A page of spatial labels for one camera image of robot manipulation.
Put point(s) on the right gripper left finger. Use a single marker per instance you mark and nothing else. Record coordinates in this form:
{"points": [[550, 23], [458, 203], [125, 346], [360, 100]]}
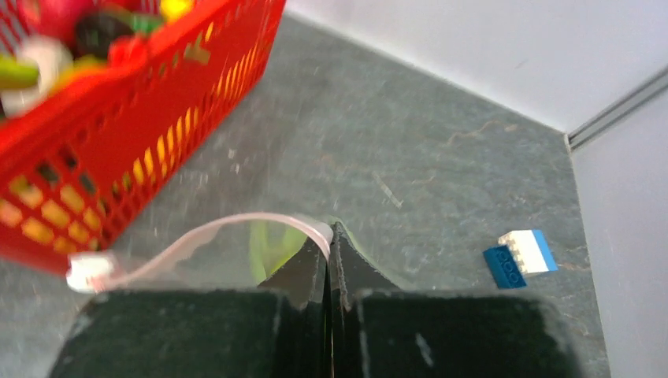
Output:
{"points": [[279, 329]]}

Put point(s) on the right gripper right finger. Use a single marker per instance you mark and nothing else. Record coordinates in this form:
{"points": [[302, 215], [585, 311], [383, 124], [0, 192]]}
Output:
{"points": [[380, 330]]}

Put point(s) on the clear zip top bag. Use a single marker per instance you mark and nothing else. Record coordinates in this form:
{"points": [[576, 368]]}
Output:
{"points": [[215, 255]]}

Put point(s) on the green leafy vegetable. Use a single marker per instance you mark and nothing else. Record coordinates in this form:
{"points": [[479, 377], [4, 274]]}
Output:
{"points": [[271, 244]]}

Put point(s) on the blue white toy block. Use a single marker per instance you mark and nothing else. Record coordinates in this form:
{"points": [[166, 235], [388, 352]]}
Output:
{"points": [[518, 255]]}

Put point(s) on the red plastic basket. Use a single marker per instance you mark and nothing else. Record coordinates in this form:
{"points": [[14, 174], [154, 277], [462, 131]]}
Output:
{"points": [[79, 167]]}

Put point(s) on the dark purple plum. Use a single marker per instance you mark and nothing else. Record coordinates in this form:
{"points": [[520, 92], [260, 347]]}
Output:
{"points": [[95, 33]]}

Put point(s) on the white mushroom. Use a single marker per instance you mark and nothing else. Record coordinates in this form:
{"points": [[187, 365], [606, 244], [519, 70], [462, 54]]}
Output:
{"points": [[28, 75]]}

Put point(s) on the red apple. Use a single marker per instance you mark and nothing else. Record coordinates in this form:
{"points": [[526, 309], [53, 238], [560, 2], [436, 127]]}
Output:
{"points": [[54, 18]]}

